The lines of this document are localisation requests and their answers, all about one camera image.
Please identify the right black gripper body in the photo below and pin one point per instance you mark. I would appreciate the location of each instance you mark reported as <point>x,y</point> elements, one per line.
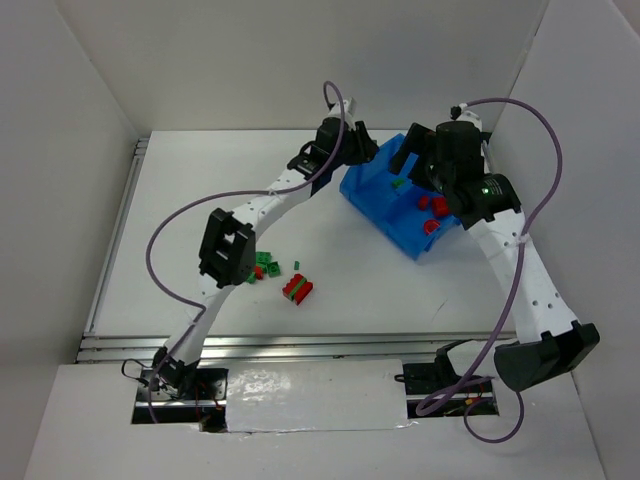
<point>413,145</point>

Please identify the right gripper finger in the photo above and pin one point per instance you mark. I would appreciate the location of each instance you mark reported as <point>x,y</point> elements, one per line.
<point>420,139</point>
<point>399,159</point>

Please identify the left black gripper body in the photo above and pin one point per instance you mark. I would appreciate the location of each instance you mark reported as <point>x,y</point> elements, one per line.
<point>362,147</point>

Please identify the small red irregular lego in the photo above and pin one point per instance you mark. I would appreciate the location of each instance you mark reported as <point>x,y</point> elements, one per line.
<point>423,202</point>

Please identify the red square lego brick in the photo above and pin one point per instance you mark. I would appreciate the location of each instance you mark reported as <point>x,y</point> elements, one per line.
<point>440,207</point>

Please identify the red rounded lego brick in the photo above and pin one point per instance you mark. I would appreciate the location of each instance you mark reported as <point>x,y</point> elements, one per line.
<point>431,226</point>

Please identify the green curved four-stud brick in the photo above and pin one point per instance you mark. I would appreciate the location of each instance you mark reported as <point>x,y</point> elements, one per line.
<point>263,257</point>

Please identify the green hollow square brick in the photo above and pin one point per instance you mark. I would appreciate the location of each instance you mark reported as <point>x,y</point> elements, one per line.
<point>273,269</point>

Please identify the green red lego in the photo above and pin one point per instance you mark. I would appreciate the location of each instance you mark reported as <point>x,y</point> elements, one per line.
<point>257,273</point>

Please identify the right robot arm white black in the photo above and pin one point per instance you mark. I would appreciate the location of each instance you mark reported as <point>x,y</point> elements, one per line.
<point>551,341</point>

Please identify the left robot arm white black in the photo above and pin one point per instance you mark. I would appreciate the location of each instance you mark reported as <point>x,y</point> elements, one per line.
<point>227,253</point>

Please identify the blue plastic bin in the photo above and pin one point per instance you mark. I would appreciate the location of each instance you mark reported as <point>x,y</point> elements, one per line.
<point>395,213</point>

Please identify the red green red stack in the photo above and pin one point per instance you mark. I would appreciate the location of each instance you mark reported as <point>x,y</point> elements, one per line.
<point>297,289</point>

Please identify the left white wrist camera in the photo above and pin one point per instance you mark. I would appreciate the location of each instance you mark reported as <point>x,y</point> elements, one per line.
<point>345,110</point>

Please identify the aluminium left rail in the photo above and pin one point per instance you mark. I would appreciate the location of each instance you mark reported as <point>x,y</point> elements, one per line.
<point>139,154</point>

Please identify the aluminium rail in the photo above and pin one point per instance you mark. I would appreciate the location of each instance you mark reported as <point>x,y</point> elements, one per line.
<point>139,154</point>
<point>220,349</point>

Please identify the aluminium front rail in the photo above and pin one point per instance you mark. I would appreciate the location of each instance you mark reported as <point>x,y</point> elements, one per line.
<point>220,349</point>

